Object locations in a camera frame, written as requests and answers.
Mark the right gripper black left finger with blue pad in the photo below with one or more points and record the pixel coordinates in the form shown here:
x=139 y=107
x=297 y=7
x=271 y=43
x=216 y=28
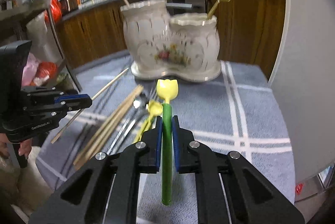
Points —
x=105 y=189

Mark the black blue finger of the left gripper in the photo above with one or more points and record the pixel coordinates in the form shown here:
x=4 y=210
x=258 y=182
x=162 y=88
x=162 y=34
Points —
x=71 y=102

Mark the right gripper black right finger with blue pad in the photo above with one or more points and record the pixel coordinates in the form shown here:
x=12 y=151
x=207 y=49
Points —
x=229 y=189

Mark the silver flower head spoon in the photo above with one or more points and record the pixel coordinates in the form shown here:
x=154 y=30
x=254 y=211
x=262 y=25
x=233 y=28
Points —
x=138 y=104

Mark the yellow tulip green handle spoon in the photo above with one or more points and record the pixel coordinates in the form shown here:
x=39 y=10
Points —
x=167 y=90

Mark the wooden kitchen cabinets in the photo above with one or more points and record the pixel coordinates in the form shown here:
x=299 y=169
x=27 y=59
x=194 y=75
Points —
x=250 y=32

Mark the person's left hand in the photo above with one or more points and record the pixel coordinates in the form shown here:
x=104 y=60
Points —
x=24 y=148

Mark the pink plastic bag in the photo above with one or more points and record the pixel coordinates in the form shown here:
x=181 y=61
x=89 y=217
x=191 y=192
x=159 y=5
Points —
x=30 y=69

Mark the wooden chopstick bundle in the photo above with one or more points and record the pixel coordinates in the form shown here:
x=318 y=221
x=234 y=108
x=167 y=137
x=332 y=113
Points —
x=101 y=136

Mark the blue grey plaid tablecloth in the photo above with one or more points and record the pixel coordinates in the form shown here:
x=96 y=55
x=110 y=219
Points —
x=236 y=111

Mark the red plastic bag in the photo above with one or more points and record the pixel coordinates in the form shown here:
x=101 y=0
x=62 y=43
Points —
x=55 y=8

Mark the white floral ceramic utensil holder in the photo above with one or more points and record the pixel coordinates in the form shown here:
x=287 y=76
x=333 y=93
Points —
x=185 y=45

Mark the white refrigerator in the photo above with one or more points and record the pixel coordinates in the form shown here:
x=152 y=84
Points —
x=303 y=84

